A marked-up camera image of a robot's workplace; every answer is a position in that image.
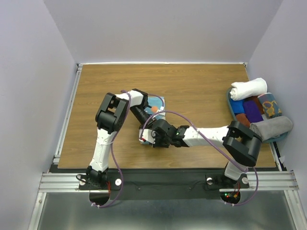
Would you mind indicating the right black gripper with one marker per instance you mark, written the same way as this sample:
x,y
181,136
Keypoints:
x,y
156,144

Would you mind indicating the blue polka dot towel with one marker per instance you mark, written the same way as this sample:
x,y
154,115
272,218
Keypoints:
x,y
155,104

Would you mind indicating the yellow and blue cartoon towel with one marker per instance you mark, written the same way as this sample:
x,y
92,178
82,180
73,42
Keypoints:
x,y
269,105

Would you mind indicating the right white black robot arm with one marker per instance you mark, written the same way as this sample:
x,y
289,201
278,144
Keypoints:
x,y
241,142

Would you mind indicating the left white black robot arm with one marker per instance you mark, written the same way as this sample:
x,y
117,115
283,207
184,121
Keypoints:
x,y
110,118

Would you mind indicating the blue rolled towel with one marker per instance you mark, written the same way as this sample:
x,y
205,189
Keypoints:
x,y
237,106

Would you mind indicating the rust red rolled towel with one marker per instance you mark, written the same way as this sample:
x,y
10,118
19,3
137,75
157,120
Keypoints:
x,y
242,118

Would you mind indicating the white rolled towel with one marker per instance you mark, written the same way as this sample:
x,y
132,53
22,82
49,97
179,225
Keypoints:
x,y
243,90

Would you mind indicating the purple rolled towel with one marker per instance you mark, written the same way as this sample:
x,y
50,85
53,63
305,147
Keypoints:
x,y
252,112

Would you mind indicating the brown rolled towel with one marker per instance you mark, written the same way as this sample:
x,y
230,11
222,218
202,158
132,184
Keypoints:
x,y
257,102

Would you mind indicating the grey rolled towel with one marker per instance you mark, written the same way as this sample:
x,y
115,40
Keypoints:
x,y
272,127

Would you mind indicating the teal plastic basket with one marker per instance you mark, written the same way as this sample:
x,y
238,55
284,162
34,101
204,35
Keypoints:
x,y
271,140

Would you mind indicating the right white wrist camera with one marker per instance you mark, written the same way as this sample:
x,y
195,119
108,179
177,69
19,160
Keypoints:
x,y
148,137

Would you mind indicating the black mounting base plate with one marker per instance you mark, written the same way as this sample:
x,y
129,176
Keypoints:
x,y
152,184

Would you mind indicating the aluminium extrusion frame rail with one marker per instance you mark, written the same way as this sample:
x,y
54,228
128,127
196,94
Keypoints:
x,y
197,91

